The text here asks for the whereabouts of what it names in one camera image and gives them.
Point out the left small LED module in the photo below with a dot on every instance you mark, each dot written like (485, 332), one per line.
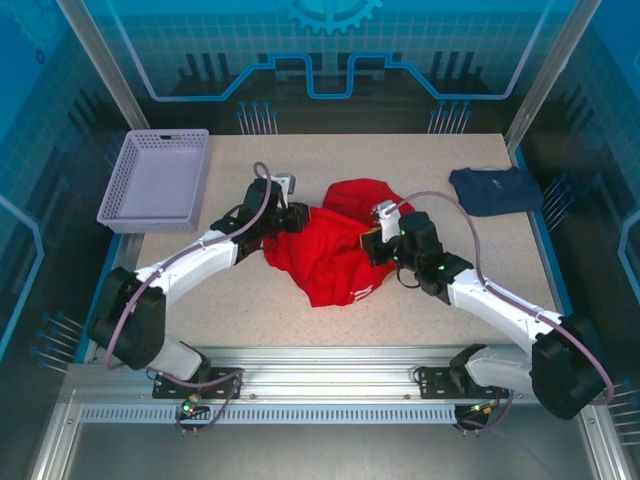
(190, 407)

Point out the red t-shirt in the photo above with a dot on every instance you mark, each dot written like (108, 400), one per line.
(330, 250)

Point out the left aluminium frame post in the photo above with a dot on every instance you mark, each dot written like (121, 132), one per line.
(100, 60)

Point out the aluminium frame post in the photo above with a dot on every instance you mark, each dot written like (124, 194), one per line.
(550, 65)
(100, 60)

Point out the small led module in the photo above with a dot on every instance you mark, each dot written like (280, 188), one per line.
(190, 407)
(477, 411)

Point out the navy blue folded cloth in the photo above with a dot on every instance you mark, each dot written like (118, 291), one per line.
(495, 192)

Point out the right aluminium frame post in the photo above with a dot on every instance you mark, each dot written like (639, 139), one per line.
(550, 65)

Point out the aluminium side frame rail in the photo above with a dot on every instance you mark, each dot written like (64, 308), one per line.
(50, 440)
(605, 450)

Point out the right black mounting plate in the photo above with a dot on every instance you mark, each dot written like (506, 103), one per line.
(437, 382)

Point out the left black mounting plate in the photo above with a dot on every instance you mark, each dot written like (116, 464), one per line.
(225, 382)

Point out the lavender plastic basket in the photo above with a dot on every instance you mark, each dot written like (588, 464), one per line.
(155, 185)

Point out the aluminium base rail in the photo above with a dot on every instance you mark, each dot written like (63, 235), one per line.
(325, 372)

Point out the right small LED module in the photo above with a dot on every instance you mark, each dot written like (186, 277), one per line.
(477, 411)

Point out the black mounting plate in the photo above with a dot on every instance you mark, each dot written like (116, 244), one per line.
(437, 382)
(225, 382)

